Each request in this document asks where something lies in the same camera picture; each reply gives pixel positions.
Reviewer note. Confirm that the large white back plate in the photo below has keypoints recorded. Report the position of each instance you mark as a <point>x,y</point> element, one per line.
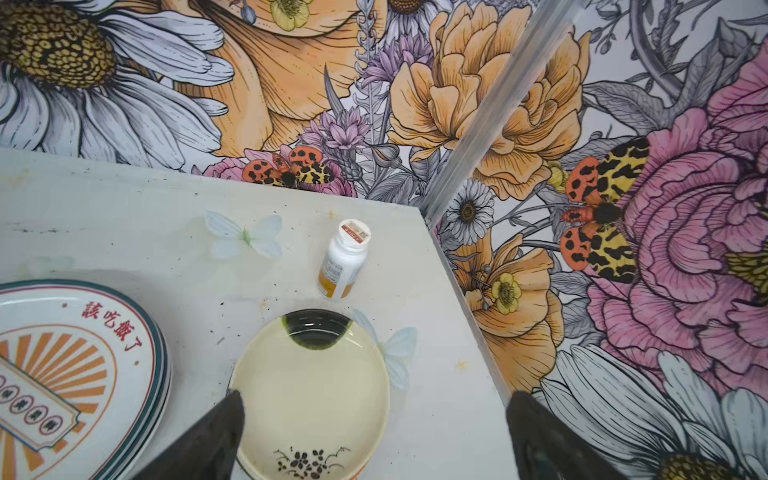
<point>150,416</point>

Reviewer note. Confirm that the aluminium right corner post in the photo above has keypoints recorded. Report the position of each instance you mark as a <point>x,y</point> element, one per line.
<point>546,29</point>

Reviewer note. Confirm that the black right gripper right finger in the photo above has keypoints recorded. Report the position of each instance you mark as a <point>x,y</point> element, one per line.
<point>545,448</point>

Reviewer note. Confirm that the brown patterned back plate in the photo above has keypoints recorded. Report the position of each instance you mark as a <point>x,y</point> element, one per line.
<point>76,370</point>

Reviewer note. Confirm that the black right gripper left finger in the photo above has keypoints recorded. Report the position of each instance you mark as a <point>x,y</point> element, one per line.
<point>207,450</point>

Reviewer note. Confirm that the cream plate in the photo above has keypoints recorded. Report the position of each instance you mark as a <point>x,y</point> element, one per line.
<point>316,397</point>

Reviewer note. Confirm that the white pill bottle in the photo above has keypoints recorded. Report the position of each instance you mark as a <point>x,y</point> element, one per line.
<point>346,254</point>

